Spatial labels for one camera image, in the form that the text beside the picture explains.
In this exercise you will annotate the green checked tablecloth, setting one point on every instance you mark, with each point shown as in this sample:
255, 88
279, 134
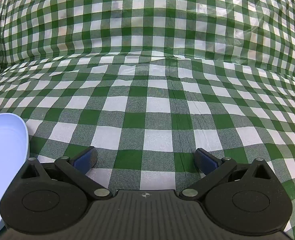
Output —
157, 140

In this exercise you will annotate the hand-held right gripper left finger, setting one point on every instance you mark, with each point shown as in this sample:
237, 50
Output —
83, 160

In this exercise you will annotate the light blue plate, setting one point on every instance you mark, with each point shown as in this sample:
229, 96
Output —
5, 155

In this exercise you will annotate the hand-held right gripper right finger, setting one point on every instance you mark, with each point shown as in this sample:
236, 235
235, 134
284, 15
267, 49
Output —
208, 162

